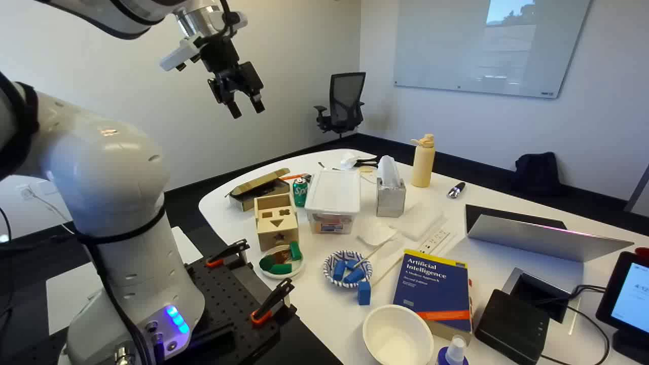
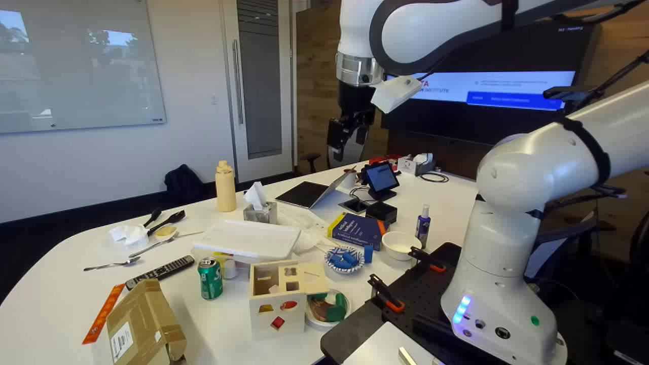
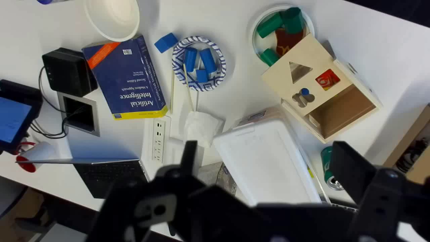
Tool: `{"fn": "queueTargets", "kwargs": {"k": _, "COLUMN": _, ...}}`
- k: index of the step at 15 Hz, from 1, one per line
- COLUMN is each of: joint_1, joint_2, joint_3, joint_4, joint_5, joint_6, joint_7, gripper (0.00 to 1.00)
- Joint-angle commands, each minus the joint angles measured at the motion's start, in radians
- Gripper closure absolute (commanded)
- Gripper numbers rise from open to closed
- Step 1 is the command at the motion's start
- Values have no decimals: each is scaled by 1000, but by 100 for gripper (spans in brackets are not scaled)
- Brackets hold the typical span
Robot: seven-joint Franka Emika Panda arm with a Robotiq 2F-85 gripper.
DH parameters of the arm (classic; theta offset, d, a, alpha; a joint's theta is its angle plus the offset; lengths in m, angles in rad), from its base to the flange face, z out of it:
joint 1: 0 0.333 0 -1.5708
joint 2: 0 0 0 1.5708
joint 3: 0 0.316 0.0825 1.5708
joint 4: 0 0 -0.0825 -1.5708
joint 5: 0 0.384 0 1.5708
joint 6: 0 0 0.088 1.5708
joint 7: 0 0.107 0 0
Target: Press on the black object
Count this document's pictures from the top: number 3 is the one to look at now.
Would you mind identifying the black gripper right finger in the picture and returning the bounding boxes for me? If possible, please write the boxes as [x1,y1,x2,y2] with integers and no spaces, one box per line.
[330,141,430,242]

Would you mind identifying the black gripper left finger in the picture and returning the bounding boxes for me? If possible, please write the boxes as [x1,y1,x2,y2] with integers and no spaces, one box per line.
[88,141,248,242]

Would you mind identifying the green soda can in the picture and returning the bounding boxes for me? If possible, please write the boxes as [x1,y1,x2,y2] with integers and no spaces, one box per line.
[319,146,342,190]

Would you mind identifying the black laptop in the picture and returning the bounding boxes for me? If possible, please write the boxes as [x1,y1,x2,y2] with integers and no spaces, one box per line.
[74,160,146,199]

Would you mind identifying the white power strip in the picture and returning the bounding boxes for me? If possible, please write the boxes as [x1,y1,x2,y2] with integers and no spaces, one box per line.
[151,119,165,161]

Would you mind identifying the silver framed black square device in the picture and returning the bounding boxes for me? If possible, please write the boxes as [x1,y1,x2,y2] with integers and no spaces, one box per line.
[57,92,99,135]

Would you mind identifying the wooden shape sorter box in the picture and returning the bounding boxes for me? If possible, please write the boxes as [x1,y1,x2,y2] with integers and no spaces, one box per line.
[262,35,379,142]

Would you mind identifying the blue patterned paper plate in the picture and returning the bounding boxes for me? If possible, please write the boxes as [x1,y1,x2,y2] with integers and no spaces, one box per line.
[170,35,227,91]

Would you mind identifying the blue hardcover textbook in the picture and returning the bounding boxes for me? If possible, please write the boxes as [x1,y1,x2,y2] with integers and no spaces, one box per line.
[82,35,168,119]

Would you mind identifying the blue foam block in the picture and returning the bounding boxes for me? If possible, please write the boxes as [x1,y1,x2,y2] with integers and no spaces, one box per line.
[154,32,178,52]

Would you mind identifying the black speakerphone box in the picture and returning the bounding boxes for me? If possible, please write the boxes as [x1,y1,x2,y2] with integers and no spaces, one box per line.
[41,47,96,96]

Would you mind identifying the green cylinder block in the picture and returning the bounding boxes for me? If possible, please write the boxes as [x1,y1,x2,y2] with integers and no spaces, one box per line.
[280,6,305,33]
[259,48,279,65]
[256,13,282,37]

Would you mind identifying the black tablet with blue screen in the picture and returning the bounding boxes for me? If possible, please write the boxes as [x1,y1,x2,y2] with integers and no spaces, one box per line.
[0,79,43,153]

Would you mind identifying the white paper bowl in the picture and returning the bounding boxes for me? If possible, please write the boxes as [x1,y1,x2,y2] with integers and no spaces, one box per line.
[83,0,139,41]

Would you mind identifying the white bowl with blocks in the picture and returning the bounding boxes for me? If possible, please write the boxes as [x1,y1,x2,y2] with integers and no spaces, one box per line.
[248,4,315,63]

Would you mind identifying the black cable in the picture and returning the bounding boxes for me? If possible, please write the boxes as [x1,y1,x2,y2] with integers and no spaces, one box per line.
[28,65,82,139]

